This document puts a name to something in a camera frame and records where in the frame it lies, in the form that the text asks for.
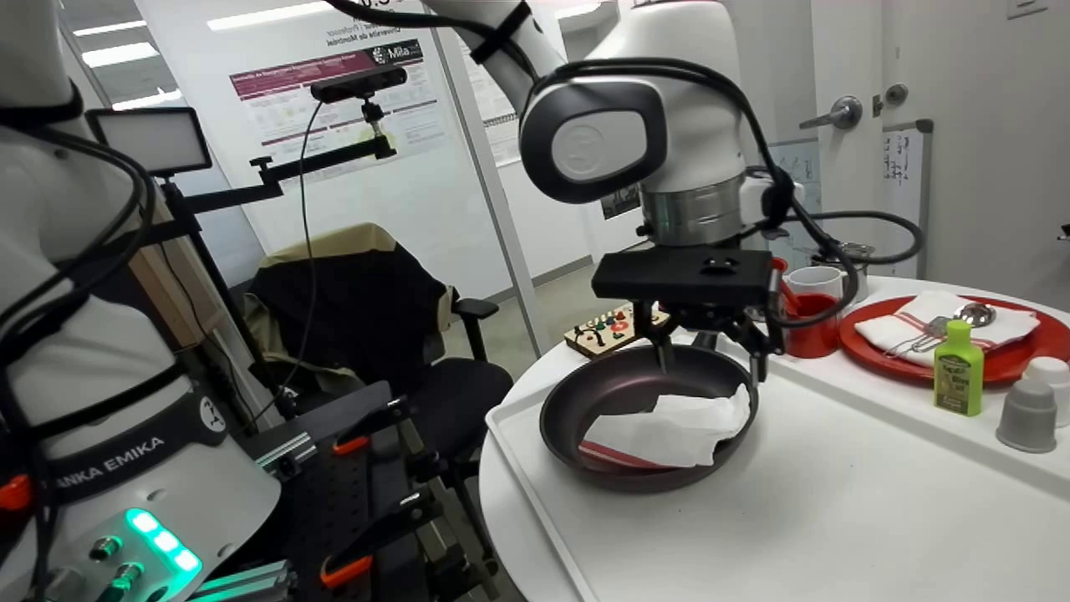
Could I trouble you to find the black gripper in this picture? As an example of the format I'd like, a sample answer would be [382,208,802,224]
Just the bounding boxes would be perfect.
[590,248,771,380]

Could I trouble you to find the white red-striped tissue cloth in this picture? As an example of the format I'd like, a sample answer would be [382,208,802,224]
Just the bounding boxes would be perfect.
[577,389,753,470]

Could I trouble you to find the black frying pan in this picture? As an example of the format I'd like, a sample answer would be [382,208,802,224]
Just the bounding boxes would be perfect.
[539,344,758,490]

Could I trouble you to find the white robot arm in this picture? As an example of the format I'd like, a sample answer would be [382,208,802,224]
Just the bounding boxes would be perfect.
[326,0,780,358]

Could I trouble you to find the robot base with green lights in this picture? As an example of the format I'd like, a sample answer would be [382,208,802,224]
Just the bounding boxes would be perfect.
[0,0,279,602]

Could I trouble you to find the red mug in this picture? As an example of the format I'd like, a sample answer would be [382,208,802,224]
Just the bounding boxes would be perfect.
[780,294,839,358]

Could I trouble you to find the white mug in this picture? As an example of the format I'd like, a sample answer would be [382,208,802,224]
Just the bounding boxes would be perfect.
[784,269,844,301]

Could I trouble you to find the white folded napkin on plate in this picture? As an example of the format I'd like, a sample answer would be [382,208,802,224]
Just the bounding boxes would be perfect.
[853,290,1038,364]

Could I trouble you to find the green sauce bottle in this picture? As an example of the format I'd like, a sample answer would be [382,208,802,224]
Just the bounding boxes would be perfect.
[933,322,983,418]

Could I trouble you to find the red plate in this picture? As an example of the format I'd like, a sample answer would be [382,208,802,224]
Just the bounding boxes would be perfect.
[839,296,1070,389]

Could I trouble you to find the grey salt shaker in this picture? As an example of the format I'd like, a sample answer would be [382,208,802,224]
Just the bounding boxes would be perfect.
[997,353,1070,454]

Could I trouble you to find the dark office chair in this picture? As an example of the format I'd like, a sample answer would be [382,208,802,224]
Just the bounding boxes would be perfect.
[246,224,510,466]

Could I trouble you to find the small white light panel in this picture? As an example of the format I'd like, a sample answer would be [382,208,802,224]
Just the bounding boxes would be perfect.
[87,106,210,175]

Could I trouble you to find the wooden switch busy board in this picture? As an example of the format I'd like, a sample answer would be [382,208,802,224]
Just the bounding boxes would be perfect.
[566,305,638,358]

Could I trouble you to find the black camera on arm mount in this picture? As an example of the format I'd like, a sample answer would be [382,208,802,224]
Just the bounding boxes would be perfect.
[309,66,409,104]

